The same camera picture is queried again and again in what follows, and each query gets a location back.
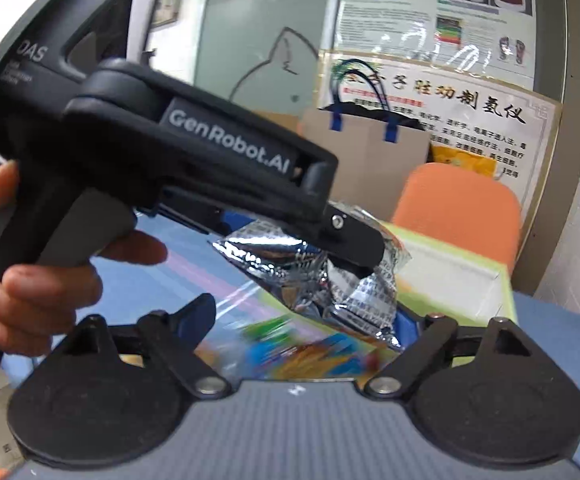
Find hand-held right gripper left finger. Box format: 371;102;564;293
67;294;233;401

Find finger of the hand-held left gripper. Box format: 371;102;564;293
290;199;387;281
137;187;301;241

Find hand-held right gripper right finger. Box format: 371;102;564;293
365;312;531;401

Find light green cardboard box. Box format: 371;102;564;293
200;219;518;383

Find silver foil snack packet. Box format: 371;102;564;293
211;199;413;352

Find person's left hand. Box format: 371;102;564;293
0;160;168;358

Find pile of colourful snack packets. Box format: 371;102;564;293
192;312;403;383

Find orange chair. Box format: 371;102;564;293
391;161;522;268

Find glass door with cat outline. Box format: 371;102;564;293
192;0;333;128

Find brown paper bag blue handles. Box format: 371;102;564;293
301;59;433;223

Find small framed wall notice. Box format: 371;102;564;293
152;0;179;30

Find wall poster with black calligraphy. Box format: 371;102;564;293
318;49;563;198

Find white wall poster with photos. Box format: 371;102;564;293
335;0;538;93

